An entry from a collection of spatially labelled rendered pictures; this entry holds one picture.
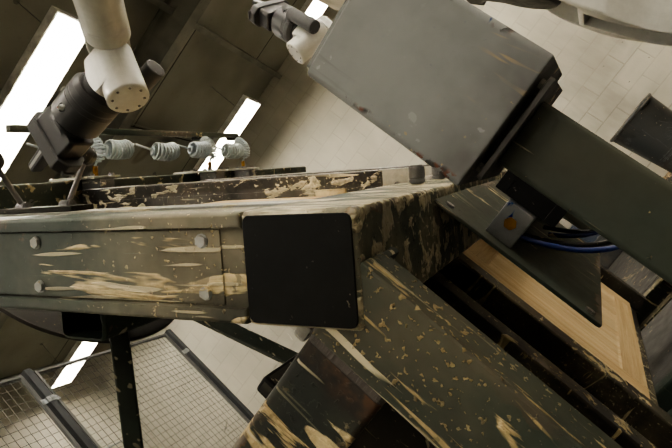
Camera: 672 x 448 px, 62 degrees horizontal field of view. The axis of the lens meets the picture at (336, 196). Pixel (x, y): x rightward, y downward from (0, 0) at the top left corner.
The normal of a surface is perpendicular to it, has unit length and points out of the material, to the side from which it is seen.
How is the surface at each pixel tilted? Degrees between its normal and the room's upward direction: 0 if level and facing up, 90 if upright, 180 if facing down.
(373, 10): 90
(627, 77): 90
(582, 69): 90
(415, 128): 90
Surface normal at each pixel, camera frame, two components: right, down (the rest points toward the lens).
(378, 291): -0.42, 0.07
